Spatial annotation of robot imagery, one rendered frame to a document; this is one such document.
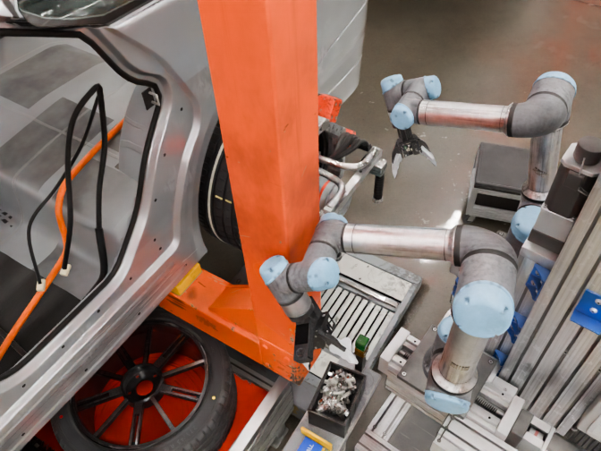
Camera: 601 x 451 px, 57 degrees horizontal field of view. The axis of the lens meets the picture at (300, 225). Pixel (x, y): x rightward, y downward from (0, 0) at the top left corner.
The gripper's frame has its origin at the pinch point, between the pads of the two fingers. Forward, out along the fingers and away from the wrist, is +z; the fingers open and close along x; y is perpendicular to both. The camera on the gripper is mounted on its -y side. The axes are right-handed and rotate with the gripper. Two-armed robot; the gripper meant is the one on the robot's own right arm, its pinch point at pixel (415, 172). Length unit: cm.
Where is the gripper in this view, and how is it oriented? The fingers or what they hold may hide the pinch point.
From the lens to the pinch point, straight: 206.0
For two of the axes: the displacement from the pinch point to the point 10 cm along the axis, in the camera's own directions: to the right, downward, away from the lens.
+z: 3.2, 8.7, 3.7
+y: -0.3, 4.0, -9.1
